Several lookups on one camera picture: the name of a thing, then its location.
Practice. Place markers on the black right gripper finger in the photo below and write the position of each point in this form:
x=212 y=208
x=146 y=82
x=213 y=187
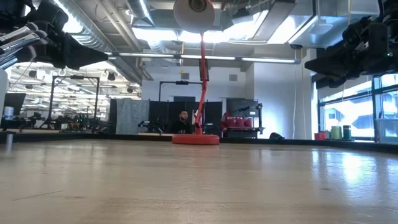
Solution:
x=331 y=82
x=326 y=67

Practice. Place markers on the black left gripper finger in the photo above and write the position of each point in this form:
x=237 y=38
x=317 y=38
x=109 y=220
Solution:
x=84 y=56

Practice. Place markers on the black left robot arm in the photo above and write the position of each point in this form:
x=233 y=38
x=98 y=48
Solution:
x=12 y=9

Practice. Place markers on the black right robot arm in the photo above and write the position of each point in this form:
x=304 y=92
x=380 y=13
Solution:
x=392 y=18

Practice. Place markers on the light green cup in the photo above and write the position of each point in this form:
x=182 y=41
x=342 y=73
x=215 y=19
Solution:
x=335 y=132

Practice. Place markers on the dark green cup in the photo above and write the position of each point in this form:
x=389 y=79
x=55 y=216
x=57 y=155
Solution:
x=347 y=132

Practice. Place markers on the red box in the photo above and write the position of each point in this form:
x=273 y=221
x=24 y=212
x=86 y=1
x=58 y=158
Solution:
x=319 y=136

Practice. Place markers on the black rounded object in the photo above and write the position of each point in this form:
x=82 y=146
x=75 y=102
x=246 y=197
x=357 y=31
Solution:
x=276 y=136

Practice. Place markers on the grey partition panel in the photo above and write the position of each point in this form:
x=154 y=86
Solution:
x=132 y=116

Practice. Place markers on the black monitor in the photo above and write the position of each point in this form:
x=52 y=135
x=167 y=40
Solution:
x=15 y=102

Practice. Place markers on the black robot workstation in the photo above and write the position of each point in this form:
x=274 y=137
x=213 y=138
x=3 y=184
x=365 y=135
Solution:
x=244 y=107

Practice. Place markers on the white cup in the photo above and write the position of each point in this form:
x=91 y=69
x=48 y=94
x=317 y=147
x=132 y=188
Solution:
x=9 y=111

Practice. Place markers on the person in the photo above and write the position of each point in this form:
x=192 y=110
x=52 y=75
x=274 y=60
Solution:
x=182 y=123
x=236 y=121

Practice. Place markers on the long ceiling light bar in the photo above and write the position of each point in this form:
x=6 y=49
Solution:
x=186 y=56

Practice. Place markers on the red desk lamp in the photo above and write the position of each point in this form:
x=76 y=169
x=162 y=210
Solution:
x=196 y=139

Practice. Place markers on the black camera stand frame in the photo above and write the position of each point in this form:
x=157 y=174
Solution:
x=76 y=77
x=182 y=82

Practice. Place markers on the black window frame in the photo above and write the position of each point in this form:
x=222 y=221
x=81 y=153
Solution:
x=375 y=105

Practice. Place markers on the black aluminium table frame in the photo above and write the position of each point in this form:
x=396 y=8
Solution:
x=295 y=142

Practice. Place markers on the black partition wall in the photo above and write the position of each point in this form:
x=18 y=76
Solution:
x=160 y=112

